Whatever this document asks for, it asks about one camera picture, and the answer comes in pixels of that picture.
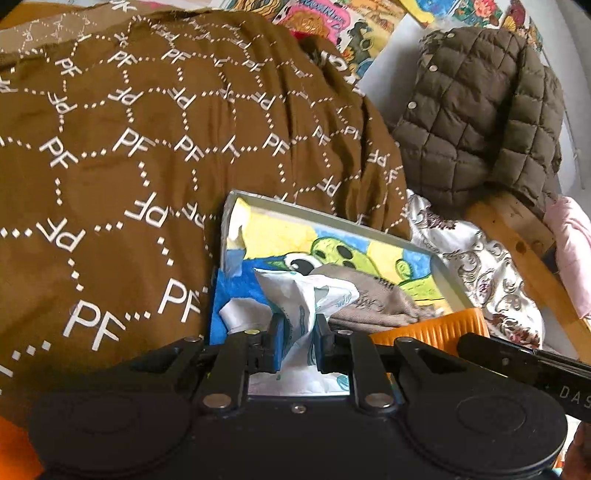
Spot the orange ribbed sock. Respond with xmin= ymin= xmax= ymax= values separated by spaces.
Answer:
xmin=369 ymin=308 xmax=490 ymax=358

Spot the dark blue orange wall poster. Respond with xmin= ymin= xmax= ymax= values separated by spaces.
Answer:
xmin=240 ymin=0 xmax=296 ymax=24

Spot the brown letter-printed jacket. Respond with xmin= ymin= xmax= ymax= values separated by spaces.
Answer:
xmin=0 ymin=0 xmax=411 ymax=416

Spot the grey-brown knit sock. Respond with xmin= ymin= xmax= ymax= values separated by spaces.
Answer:
xmin=314 ymin=263 xmax=446 ymax=330

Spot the wooden bed frame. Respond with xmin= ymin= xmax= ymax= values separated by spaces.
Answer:
xmin=464 ymin=191 xmax=591 ymax=352

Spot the blue pink blob wall poster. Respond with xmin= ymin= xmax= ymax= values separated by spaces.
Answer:
xmin=399 ymin=0 xmax=504 ymax=26

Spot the brown puffer jacket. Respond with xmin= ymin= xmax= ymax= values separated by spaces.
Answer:
xmin=390 ymin=25 xmax=566 ymax=217

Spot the white teal printed cloth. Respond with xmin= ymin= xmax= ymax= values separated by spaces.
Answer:
xmin=249 ymin=268 xmax=361 ymax=398

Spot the metal tray with painted drawing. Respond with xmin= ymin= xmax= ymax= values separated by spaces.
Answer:
xmin=208 ymin=188 xmax=476 ymax=398

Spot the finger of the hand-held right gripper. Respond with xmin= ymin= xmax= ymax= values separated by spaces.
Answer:
xmin=456 ymin=332 xmax=543 ymax=377

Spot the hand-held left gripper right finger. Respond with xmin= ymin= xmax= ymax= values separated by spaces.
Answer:
xmin=314 ymin=314 xmax=467 ymax=414

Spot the white floral satin quilt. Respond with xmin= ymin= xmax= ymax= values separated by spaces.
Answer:
xmin=406 ymin=191 xmax=546 ymax=349

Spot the pink folded blanket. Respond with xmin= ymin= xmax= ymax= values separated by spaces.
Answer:
xmin=545 ymin=196 xmax=591 ymax=319

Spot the green animal wall poster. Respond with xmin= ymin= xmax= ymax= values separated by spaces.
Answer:
xmin=339 ymin=11 xmax=407 ymax=61

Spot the pink blond character wall poster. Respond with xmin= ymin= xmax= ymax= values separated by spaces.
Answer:
xmin=277 ymin=0 xmax=356 ymax=35

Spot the colourful striped bedsheet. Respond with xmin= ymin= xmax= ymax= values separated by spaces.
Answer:
xmin=0 ymin=415 xmax=44 ymax=480

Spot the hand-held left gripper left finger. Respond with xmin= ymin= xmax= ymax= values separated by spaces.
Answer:
xmin=124 ymin=314 xmax=287 ymax=414

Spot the colourful cartoon wall poster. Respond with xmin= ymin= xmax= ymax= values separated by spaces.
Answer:
xmin=501 ymin=0 xmax=543 ymax=42

